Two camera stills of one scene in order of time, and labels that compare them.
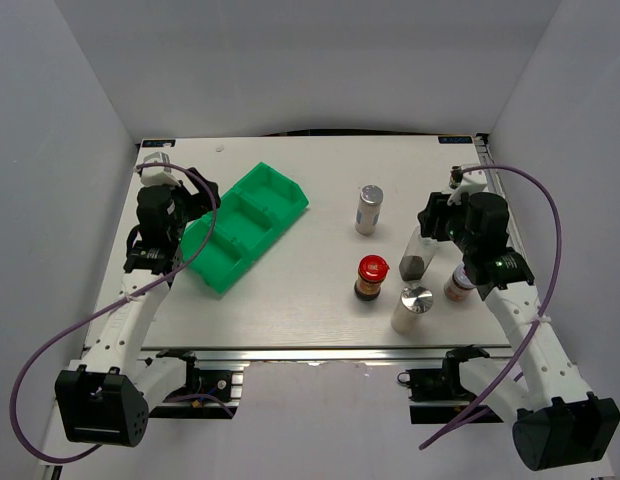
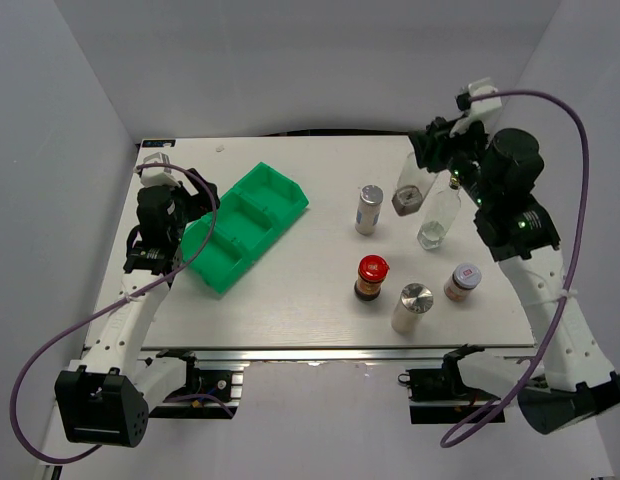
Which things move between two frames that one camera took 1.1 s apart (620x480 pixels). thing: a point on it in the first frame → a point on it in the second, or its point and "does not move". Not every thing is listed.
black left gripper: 200,203 does not move
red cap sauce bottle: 372,270 does not move
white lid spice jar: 459,284 does not move
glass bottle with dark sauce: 417,255 → 413,183
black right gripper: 436,209 → 429,145
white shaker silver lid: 407,316 does not move
